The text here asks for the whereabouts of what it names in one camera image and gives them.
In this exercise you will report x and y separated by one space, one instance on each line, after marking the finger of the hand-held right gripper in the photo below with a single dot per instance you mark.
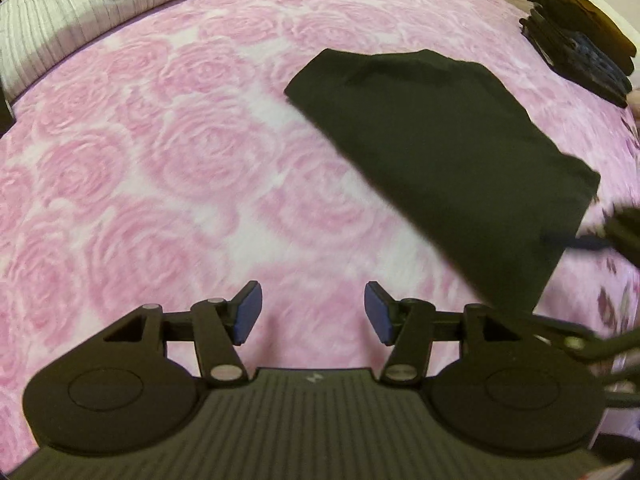
580 341
600 240

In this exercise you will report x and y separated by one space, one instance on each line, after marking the pink rose blanket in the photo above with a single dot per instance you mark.
175 185

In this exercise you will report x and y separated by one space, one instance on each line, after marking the black garment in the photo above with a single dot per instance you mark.
440 160

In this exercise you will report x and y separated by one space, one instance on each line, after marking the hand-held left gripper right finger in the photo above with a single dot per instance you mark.
379 312

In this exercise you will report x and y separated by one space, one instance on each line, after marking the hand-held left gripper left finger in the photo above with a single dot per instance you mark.
247 312

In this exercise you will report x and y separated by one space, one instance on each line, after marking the grey striped quilt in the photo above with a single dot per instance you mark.
75 15

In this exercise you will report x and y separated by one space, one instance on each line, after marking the folded dark patterned garment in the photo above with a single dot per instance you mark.
585 67

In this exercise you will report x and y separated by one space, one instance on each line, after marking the folded brown garment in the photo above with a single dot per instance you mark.
590 20

